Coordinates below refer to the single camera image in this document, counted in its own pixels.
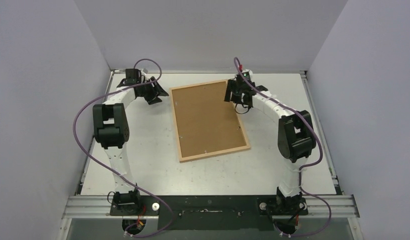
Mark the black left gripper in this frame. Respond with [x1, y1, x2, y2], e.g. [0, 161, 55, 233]
[138, 77, 168, 105]

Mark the brown frame backing board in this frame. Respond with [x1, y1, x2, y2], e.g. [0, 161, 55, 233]
[171, 81, 248, 159]

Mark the light wooden picture frame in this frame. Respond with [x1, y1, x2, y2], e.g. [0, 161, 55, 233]
[168, 79, 252, 164]

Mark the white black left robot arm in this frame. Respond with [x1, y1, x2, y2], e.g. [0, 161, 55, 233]
[92, 68, 168, 216]

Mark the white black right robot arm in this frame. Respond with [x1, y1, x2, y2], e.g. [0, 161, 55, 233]
[224, 69, 317, 217]

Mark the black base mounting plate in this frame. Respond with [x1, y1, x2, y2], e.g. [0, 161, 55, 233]
[109, 195, 309, 235]

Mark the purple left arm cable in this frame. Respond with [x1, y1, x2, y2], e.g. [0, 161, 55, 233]
[72, 58, 176, 239]

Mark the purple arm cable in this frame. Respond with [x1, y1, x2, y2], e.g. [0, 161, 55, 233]
[72, 58, 176, 239]
[233, 56, 332, 239]

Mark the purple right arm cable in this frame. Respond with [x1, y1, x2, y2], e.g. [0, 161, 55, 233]
[233, 56, 332, 239]

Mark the aluminium front extrusion rail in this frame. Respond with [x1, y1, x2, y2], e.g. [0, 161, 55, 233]
[60, 194, 361, 221]

